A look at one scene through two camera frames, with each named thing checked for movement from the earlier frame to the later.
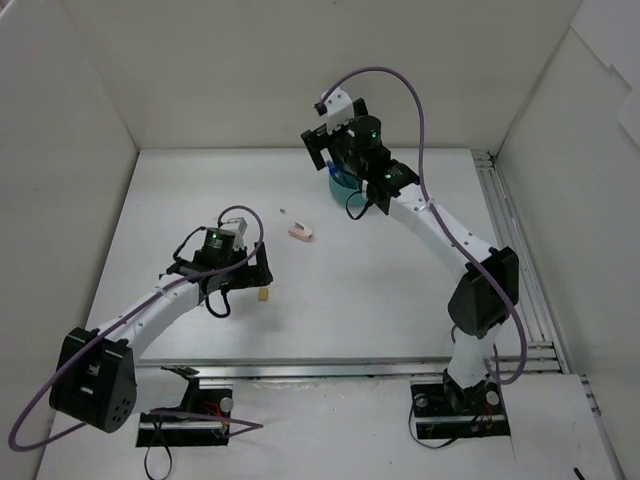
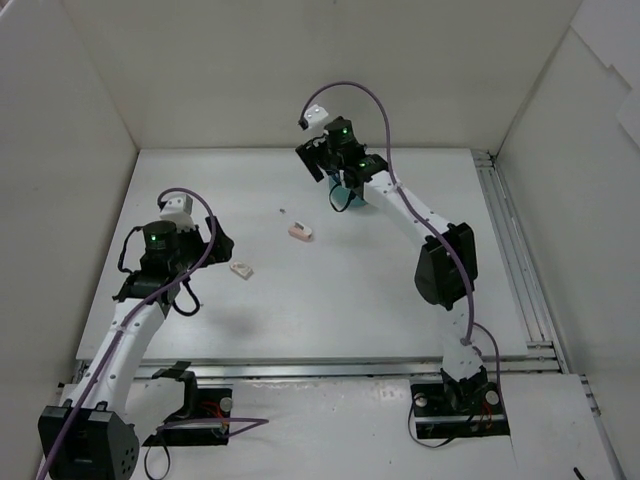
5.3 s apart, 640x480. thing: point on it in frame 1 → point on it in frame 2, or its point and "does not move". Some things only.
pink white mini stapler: [300, 231] does not move
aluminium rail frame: [541, 357] does not move
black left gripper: [255, 273] → [211, 240]
